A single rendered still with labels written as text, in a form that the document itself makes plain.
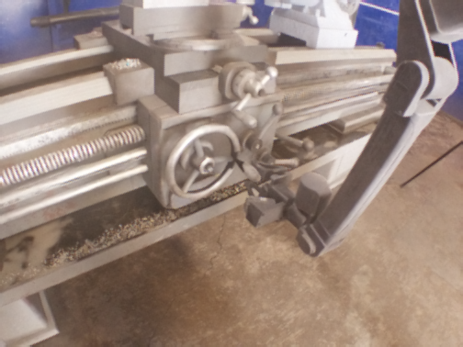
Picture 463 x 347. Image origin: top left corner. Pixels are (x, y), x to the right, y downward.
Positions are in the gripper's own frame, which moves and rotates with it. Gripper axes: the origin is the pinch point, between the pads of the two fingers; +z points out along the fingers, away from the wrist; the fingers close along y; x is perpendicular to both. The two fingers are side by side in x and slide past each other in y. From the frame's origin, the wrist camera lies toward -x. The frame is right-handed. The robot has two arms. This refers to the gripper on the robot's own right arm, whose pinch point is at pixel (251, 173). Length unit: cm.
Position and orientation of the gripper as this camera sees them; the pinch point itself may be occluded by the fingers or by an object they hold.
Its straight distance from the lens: 75.1
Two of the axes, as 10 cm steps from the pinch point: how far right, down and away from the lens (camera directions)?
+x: 7.6, -1.6, 6.3
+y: -2.5, 8.3, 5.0
